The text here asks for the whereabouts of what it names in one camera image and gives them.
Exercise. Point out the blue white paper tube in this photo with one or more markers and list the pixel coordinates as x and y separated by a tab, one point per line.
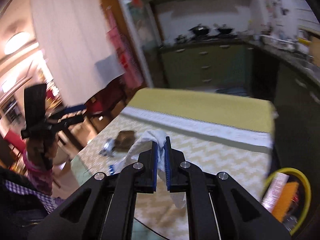
113	169

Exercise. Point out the black frying pan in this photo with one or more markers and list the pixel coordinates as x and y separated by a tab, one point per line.
223	29

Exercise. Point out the brown plastic tray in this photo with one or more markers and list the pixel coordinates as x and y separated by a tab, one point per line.
125	140

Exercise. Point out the white hanging cloth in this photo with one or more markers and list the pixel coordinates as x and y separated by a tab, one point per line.
81	57

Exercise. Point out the pink hanging apron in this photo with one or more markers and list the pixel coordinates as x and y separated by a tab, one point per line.
132	76

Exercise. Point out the person left hand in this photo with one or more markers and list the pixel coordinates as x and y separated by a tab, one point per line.
41	151

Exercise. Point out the green kitchen cabinets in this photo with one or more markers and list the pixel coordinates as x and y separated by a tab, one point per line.
280	91

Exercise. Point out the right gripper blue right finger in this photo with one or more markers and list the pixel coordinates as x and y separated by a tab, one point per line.
218	207

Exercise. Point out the silver snack wrapper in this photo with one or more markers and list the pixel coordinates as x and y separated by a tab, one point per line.
108	148

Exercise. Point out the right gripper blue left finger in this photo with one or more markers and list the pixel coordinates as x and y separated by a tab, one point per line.
104	206

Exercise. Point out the orange textured foam sleeve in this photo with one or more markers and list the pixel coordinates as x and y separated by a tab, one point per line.
283	204

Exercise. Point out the small steel pot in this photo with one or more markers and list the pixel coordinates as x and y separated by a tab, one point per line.
181	39

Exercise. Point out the gas stove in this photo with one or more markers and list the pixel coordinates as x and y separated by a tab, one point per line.
213	38

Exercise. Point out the dark wooden chair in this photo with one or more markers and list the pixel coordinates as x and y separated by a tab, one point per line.
104	101

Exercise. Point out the white dish rack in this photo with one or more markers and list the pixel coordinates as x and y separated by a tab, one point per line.
278	43

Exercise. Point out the pink sleeved left forearm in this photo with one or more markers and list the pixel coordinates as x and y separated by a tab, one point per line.
40	177

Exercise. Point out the white tissue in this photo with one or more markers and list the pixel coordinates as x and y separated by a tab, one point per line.
140	167

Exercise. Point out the black wok with lid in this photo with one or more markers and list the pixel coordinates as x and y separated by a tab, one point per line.
200	30

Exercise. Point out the yellow rimmed trash bin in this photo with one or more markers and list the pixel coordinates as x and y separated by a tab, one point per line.
301	202

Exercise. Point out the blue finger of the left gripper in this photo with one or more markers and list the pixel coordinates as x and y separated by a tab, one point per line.
72	109
70	121

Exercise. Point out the yellow chevron tablecloth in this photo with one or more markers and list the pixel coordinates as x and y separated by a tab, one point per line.
207	127

